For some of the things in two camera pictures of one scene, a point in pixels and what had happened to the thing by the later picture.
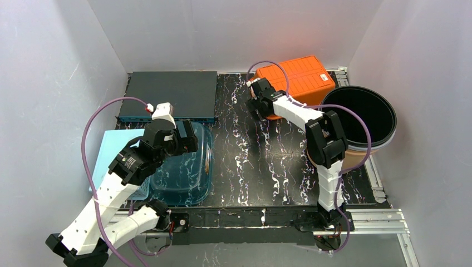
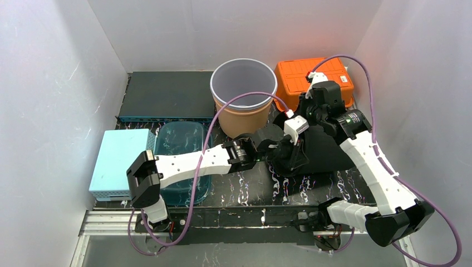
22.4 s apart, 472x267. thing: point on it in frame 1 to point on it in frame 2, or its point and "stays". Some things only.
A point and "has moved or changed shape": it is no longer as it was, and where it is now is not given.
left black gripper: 187,136 to 281,155
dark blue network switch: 193,94 stays
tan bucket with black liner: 369,120 to 246,114
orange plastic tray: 304,80 has moved or changed shape
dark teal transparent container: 185,179 stays
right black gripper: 256,102 to 308,102
